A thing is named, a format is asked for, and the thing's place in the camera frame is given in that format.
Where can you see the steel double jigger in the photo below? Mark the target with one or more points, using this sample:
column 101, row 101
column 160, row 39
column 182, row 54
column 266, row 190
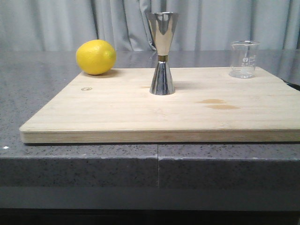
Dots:
column 162, row 27

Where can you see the glass beaker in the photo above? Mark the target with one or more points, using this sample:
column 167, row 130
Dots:
column 243, row 58

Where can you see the wooden cutting board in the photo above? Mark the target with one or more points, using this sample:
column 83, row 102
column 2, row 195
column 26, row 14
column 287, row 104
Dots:
column 207, row 106

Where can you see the yellow lemon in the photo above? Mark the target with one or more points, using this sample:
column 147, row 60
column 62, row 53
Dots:
column 95, row 57

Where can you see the black object behind board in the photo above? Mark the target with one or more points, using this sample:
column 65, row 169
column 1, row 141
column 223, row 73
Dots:
column 295, row 86

